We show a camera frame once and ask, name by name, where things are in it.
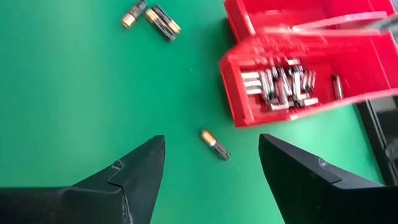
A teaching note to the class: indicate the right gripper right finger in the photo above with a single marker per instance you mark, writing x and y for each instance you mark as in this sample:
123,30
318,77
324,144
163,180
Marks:
304,193

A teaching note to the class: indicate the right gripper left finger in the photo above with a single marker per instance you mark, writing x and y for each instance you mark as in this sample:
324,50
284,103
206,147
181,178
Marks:
136,186

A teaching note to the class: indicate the small silver battery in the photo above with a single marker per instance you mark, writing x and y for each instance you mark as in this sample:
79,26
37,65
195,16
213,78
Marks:
266,85
250,75
252,83

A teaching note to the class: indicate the red plastic bin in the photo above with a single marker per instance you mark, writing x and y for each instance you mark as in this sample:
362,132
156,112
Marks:
357,71
280,6

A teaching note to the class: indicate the green table mat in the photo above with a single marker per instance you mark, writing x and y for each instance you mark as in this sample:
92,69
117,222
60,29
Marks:
93,93

